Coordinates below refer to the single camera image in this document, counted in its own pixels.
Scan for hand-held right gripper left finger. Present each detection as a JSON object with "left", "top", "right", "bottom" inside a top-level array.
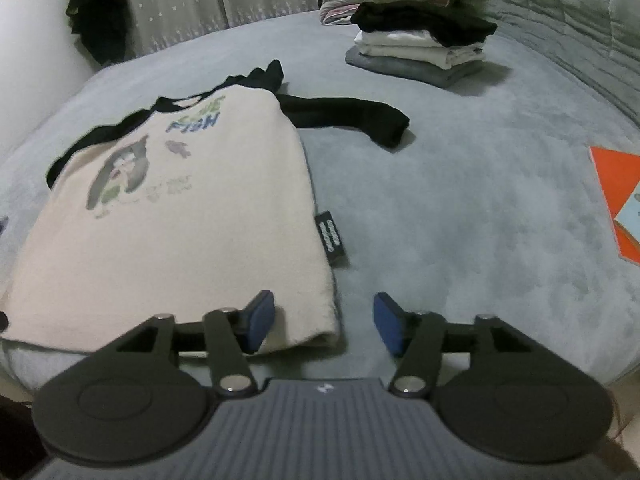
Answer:
[{"left": 102, "top": 290, "right": 277, "bottom": 397}]

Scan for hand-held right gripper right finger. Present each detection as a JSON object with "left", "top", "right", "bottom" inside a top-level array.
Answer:
[{"left": 372, "top": 291, "right": 551, "bottom": 399}]

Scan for cream shirt with black sleeves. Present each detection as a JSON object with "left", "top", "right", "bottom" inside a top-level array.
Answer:
[{"left": 0, "top": 60, "right": 411, "bottom": 356}]

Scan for dark hanging clothes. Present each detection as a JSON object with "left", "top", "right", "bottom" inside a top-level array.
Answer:
[{"left": 65, "top": 0, "right": 132, "bottom": 65}]

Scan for grey bed sheet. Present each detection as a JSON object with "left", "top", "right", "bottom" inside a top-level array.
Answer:
[{"left": 0, "top": 7, "right": 640, "bottom": 396}]

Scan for orange book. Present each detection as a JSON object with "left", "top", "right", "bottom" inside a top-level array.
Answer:
[{"left": 589, "top": 146, "right": 640, "bottom": 263}]

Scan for folded white garment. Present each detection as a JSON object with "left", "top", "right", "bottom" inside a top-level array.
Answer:
[{"left": 355, "top": 30, "right": 486, "bottom": 70}]

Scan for grey star-patterned curtain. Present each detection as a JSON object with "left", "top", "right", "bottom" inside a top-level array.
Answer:
[{"left": 117, "top": 0, "right": 331, "bottom": 58}]

